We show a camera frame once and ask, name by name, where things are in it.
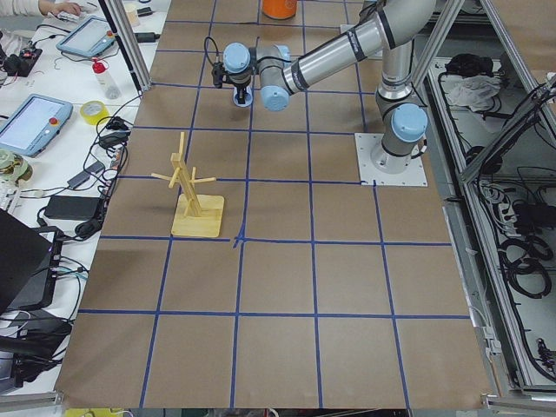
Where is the yellow tape roll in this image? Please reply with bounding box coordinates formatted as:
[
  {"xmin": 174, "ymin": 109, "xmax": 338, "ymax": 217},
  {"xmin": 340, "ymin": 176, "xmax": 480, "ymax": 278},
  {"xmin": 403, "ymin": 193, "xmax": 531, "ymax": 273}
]
[{"xmin": 80, "ymin": 100, "xmax": 109, "ymax": 126}]

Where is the person hand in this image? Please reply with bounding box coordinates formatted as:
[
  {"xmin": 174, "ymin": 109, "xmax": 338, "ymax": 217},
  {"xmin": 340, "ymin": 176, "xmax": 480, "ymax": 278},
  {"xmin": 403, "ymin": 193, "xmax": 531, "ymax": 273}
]
[{"xmin": 38, "ymin": 0, "xmax": 82, "ymax": 17}]

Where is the near teach pendant tablet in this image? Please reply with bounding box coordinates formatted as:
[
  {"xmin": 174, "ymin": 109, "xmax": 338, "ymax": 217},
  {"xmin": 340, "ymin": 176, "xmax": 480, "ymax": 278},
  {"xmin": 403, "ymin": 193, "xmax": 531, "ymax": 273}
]
[{"xmin": 1, "ymin": 94, "xmax": 73, "ymax": 157}]

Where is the far teach pendant tablet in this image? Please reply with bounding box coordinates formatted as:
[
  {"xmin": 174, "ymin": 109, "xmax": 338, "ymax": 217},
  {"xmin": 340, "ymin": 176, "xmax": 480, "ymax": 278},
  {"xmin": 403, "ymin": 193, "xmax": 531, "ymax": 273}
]
[{"xmin": 56, "ymin": 16, "xmax": 115, "ymax": 58}]

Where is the orange can container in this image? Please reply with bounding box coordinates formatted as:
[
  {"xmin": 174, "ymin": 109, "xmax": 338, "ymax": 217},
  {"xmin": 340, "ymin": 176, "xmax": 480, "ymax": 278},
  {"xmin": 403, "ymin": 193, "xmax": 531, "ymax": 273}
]
[{"xmin": 261, "ymin": 0, "xmax": 298, "ymax": 20}]

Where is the red cap squeeze bottle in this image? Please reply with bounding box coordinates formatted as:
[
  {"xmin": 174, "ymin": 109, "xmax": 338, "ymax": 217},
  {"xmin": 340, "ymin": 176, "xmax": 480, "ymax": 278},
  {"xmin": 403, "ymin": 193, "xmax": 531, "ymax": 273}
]
[{"xmin": 92, "ymin": 58, "xmax": 122, "ymax": 100}]

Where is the teach pendant tablet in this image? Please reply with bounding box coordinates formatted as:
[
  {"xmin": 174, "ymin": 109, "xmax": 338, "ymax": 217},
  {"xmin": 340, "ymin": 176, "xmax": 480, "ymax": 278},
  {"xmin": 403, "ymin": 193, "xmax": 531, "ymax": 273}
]
[
  {"xmin": 1, "ymin": 94, "xmax": 73, "ymax": 157},
  {"xmin": 56, "ymin": 16, "xmax": 115, "ymax": 58}
]

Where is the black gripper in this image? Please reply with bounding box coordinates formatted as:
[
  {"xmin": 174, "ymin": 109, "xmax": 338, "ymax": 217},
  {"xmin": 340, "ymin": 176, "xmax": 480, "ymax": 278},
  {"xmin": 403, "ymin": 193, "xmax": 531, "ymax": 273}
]
[{"xmin": 228, "ymin": 72, "xmax": 253, "ymax": 103}]

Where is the black power adapter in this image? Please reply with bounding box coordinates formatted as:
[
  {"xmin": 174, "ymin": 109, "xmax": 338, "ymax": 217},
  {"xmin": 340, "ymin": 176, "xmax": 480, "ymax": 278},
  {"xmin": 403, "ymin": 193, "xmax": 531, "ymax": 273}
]
[{"xmin": 44, "ymin": 195, "xmax": 101, "ymax": 221}]

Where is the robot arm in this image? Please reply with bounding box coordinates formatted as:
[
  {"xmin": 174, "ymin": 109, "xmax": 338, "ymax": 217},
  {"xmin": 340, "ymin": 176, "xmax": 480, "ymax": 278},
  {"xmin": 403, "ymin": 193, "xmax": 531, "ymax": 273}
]
[{"xmin": 212, "ymin": 1, "xmax": 436, "ymax": 173}]

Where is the black laptop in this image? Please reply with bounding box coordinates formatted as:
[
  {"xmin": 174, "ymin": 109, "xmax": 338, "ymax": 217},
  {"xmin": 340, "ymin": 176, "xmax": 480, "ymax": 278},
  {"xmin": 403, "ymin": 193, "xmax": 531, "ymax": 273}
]
[{"xmin": 1, "ymin": 210, "xmax": 63, "ymax": 314}]

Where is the white crumpled cloth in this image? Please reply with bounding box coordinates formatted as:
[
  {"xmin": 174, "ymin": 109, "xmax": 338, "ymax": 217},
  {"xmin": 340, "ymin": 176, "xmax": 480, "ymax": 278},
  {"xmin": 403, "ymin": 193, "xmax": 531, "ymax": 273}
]
[{"xmin": 447, "ymin": 76, "xmax": 502, "ymax": 112}]

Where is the wooden mug tree stand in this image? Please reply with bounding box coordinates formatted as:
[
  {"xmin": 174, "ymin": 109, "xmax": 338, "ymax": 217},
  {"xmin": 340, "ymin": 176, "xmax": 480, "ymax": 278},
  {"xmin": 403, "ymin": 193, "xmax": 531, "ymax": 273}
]
[{"xmin": 151, "ymin": 132, "xmax": 225, "ymax": 238}]

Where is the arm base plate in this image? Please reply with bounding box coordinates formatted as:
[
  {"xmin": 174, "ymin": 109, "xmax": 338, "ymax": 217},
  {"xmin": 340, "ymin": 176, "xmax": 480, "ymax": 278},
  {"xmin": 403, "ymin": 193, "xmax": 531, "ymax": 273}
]
[{"xmin": 354, "ymin": 133, "xmax": 427, "ymax": 187}]

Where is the light blue cup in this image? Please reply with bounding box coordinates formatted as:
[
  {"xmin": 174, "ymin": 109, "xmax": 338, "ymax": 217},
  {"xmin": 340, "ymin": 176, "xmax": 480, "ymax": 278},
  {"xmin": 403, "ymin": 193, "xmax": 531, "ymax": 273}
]
[{"xmin": 233, "ymin": 87, "xmax": 253, "ymax": 108}]

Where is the aluminium frame post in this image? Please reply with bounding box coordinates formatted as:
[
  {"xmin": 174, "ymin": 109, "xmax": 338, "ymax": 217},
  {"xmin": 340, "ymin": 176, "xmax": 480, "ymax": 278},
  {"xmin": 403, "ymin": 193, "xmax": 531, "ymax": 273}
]
[{"xmin": 98, "ymin": 0, "xmax": 151, "ymax": 93}]

